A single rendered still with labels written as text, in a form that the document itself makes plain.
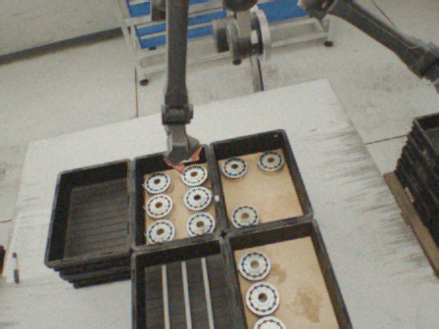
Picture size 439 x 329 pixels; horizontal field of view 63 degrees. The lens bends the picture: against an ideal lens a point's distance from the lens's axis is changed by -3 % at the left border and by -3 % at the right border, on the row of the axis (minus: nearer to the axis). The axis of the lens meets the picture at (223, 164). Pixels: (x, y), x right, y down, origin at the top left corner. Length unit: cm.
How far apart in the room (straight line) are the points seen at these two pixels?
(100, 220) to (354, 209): 98
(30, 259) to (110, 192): 43
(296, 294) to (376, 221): 48
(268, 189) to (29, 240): 101
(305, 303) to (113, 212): 77
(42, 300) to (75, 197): 41
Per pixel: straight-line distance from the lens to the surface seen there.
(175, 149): 98
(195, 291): 124
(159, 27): 307
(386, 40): 102
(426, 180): 208
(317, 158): 165
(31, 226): 178
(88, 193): 157
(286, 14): 322
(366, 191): 158
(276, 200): 136
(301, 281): 123
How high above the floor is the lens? 198
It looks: 51 degrees down
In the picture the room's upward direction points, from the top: 11 degrees counter-clockwise
